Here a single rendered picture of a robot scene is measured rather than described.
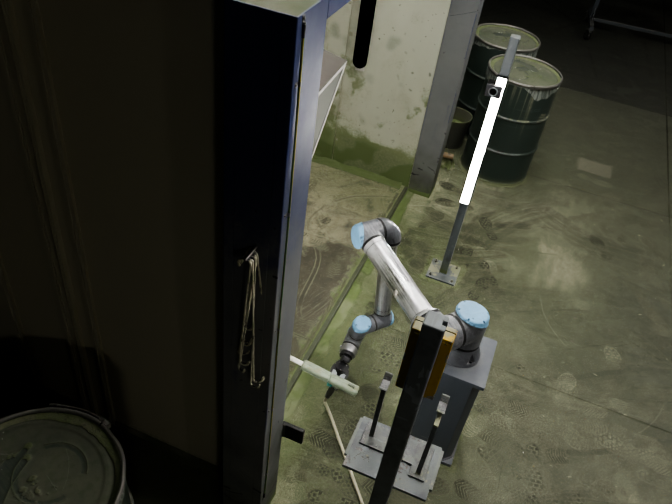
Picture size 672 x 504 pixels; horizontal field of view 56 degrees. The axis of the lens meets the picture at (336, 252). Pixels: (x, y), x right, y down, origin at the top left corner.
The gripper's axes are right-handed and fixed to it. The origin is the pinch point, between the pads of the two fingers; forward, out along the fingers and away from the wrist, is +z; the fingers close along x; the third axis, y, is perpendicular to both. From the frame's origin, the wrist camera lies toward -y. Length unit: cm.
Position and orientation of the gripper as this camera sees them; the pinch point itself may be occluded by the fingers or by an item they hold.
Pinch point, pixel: (333, 384)
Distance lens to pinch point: 326.4
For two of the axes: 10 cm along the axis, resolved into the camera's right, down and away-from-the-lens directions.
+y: -2.5, 5.6, 7.9
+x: -9.0, -4.3, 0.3
